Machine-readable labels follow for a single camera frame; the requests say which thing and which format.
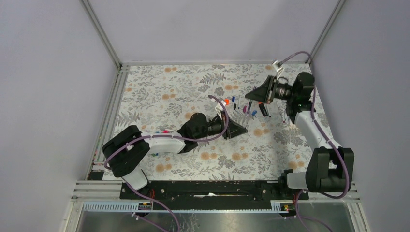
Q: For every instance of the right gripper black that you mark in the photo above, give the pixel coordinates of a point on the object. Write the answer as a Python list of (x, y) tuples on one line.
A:
[(265, 93)]

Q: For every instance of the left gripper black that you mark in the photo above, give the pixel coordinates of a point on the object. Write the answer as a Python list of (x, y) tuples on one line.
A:
[(233, 130)]

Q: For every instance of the white black marker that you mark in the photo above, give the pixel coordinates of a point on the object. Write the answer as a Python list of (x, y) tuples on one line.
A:
[(267, 110)]

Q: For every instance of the purple pen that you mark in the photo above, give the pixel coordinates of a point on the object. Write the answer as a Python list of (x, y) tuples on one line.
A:
[(249, 107)]

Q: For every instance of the black highlighter orange cap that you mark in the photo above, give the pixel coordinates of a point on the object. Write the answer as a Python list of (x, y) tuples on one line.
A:
[(263, 109)]

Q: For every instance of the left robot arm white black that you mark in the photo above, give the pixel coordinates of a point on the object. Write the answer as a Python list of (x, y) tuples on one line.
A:
[(126, 150)]

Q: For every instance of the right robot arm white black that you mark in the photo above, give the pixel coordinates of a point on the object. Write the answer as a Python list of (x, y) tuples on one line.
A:
[(331, 165)]

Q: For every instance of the floral patterned table mat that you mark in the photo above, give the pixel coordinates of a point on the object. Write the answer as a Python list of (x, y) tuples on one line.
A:
[(164, 97)]

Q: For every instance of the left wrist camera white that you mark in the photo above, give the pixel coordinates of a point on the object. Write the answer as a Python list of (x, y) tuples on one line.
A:
[(219, 108)]

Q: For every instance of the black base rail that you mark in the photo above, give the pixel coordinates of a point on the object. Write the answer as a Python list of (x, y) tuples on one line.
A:
[(212, 195)]

